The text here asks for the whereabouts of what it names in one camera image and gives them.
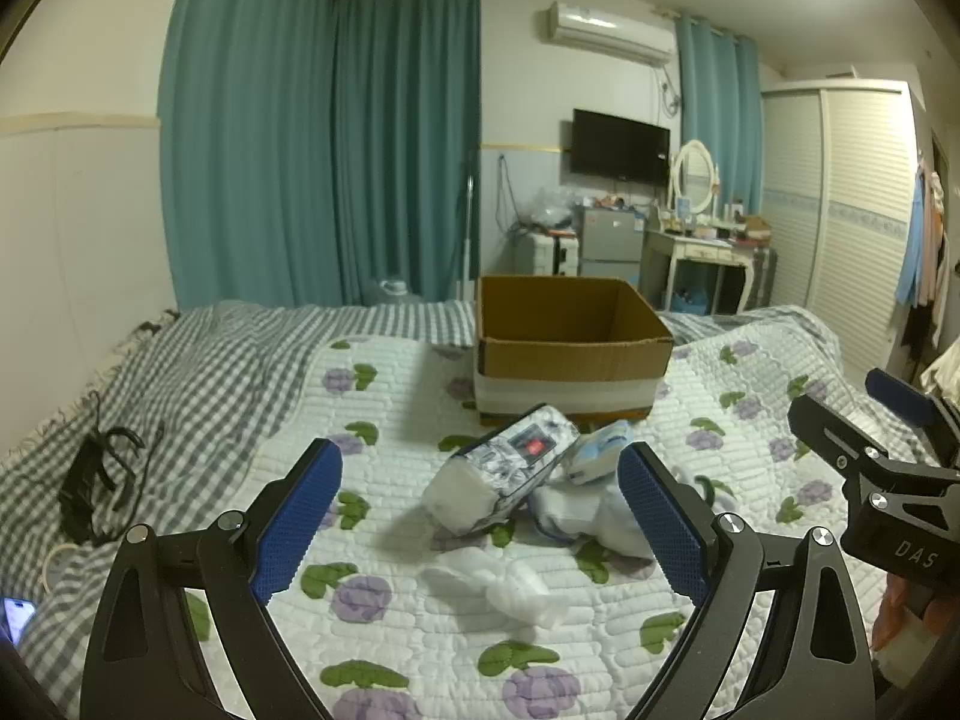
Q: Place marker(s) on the black wall television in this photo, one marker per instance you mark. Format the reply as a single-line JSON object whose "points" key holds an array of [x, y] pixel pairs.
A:
{"points": [[619, 146]]}

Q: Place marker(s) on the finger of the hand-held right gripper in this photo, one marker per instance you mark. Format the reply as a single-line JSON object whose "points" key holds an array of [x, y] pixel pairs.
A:
{"points": [[900, 394], [825, 427]]}

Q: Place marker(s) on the grey mini fridge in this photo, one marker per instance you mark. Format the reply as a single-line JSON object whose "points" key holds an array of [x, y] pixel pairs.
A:
{"points": [[607, 244]]}

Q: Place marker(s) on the white standing pole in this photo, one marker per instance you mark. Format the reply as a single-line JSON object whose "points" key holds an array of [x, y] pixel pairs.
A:
{"points": [[469, 240]]}

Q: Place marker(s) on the brown cardboard box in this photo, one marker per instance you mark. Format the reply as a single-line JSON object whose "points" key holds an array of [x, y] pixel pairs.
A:
{"points": [[570, 364]]}

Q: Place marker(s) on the cream cloth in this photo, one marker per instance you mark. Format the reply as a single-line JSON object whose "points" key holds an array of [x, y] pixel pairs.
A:
{"points": [[943, 369]]}

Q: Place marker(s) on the clear plastic bags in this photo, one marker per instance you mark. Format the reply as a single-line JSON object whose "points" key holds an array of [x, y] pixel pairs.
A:
{"points": [[547, 211]]}

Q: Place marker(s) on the clear water jug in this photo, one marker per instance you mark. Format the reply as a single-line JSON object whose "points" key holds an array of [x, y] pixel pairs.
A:
{"points": [[395, 292]]}

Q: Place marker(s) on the pink hanging garment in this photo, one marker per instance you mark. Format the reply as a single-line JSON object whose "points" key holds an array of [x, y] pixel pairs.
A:
{"points": [[936, 240]]}

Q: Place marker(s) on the white dressing table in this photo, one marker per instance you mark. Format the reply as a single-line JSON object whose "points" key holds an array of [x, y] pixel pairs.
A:
{"points": [[694, 249]]}

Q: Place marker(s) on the white tissue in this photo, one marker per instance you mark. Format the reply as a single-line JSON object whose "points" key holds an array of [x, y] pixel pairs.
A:
{"points": [[517, 586]]}

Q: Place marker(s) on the grey checked bed sheet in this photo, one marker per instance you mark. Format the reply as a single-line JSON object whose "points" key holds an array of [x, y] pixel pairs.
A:
{"points": [[225, 360]]}

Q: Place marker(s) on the white louvred wardrobe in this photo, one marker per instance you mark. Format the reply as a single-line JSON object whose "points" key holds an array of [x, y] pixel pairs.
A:
{"points": [[840, 225]]}

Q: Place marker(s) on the white suitcase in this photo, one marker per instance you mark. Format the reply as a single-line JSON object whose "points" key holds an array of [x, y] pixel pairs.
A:
{"points": [[547, 255]]}

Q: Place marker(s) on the printed tissue pack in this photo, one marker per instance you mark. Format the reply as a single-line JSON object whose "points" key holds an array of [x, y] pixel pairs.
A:
{"points": [[502, 465]]}

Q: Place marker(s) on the blue hanging garment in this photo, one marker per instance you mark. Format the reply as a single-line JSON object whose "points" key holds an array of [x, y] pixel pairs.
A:
{"points": [[911, 240]]}

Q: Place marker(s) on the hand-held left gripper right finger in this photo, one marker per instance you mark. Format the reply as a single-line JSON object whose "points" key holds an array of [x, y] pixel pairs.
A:
{"points": [[664, 526]]}

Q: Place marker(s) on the assorted cosmetics clutter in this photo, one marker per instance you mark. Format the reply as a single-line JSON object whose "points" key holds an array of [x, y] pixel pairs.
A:
{"points": [[739, 229]]}

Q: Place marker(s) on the blue and white soft packet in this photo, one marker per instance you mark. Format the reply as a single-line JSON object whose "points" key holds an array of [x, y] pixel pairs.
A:
{"points": [[592, 457]]}

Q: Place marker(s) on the white plastic bag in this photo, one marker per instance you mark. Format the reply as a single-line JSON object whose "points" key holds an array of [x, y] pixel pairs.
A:
{"points": [[577, 511]]}

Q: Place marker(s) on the white oval mirror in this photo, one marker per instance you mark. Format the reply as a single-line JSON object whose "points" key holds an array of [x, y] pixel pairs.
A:
{"points": [[694, 172]]}

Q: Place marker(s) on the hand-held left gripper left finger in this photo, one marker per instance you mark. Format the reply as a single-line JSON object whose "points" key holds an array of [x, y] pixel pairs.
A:
{"points": [[296, 519]]}

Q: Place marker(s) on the floral quilted blanket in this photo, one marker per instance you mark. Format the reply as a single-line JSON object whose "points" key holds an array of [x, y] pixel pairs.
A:
{"points": [[420, 660]]}

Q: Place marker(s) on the blue bag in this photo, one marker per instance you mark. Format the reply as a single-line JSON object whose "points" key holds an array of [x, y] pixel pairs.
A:
{"points": [[690, 301]]}

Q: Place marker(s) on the orange and white cloth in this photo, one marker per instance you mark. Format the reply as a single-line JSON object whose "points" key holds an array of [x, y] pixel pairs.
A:
{"points": [[904, 615]]}

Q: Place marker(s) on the narrow teal curtain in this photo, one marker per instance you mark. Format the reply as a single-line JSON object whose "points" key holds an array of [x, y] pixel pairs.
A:
{"points": [[716, 90]]}

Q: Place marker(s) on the smartphone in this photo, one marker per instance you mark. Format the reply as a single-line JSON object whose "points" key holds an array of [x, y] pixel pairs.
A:
{"points": [[16, 616]]}

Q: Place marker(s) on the wide teal curtain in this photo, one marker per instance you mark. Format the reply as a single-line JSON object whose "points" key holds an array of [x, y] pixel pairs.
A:
{"points": [[247, 127]]}

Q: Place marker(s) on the white air conditioner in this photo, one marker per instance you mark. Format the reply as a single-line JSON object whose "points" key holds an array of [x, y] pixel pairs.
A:
{"points": [[607, 34]]}

